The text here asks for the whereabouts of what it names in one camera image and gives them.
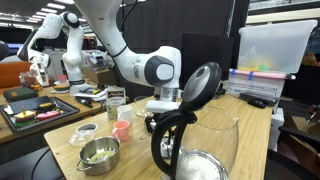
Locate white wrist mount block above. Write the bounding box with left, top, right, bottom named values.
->
left=145, top=99, right=183, bottom=115

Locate pink cup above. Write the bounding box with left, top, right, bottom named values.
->
left=111, top=119, right=131, bottom=142

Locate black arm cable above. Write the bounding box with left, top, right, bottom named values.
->
left=109, top=0, right=144, bottom=58

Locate clear plastic bag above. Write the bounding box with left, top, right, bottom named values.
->
left=81, top=49, right=108, bottom=72

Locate clear drinking glass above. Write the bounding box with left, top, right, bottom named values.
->
left=133, top=95, right=150, bottom=119

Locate clear plastic storage bin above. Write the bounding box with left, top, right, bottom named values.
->
left=236, top=18, right=319, bottom=75

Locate black office chair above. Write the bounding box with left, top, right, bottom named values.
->
left=0, top=145, right=65, bottom=180

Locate white desk grommet ring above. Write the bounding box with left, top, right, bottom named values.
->
left=75, top=122, right=99, bottom=133

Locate black computer mouse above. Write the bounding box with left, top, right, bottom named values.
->
left=247, top=98, right=267, bottom=109

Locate pink toy food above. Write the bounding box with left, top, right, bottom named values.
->
left=35, top=109, right=62, bottom=122

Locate black serving tray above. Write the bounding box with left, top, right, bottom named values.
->
left=0, top=95, right=81, bottom=134

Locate black computer monitor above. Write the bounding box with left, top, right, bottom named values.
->
left=179, top=31, right=235, bottom=94

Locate white box pink lid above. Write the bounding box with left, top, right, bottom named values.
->
left=227, top=67, right=297, bottom=101

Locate orange seat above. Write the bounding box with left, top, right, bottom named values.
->
left=0, top=61, right=33, bottom=90

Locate brown cardboard box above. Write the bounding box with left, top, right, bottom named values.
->
left=82, top=67, right=118, bottom=86

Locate black chair armrest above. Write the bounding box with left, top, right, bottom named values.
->
left=277, top=124, right=320, bottom=152

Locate stack of papers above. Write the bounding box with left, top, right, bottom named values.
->
left=74, top=86, right=108, bottom=102

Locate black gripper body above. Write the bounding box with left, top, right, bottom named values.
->
left=143, top=112, right=160, bottom=135

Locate stack of coloured plates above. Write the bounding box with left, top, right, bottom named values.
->
left=52, top=81, right=71, bottom=95

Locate white spare gripper body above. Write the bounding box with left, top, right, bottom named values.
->
left=28, top=53, right=51, bottom=87

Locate white mug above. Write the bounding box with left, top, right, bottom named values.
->
left=116, top=104, right=134, bottom=125

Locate toy sandwich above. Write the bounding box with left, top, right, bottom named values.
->
left=12, top=109, right=37, bottom=128

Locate black hand tool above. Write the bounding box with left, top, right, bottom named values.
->
left=74, top=96, right=95, bottom=109

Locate stainless steel pot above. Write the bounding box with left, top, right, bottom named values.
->
left=75, top=135, right=122, bottom=176

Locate open cardboard carton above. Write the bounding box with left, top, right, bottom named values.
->
left=285, top=114, right=320, bottom=169

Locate black round headrest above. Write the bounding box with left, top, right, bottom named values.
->
left=0, top=40, right=10, bottom=62

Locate glass kettle black handle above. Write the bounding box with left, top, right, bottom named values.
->
left=150, top=61, right=241, bottom=180

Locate black yellow toy food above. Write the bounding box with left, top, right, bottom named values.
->
left=36, top=101, right=57, bottom=113

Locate white carton box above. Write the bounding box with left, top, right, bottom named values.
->
left=105, top=85, right=127, bottom=120

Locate black flat device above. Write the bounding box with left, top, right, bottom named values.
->
left=239, top=91, right=278, bottom=103

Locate dark green case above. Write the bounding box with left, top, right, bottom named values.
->
left=2, top=86, right=39, bottom=103

